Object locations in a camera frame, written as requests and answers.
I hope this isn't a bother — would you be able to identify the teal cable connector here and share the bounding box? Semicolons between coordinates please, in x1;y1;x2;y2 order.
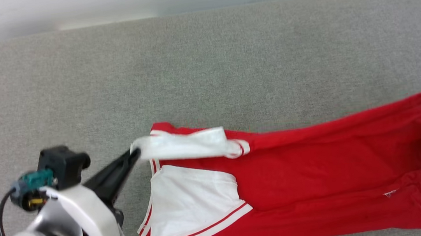
8;168;58;213

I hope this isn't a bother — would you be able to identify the red and white basketball jersey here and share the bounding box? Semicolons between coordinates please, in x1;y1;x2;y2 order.
126;92;421;236

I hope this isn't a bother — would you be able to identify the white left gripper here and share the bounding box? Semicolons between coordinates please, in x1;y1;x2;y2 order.
37;148;150;236

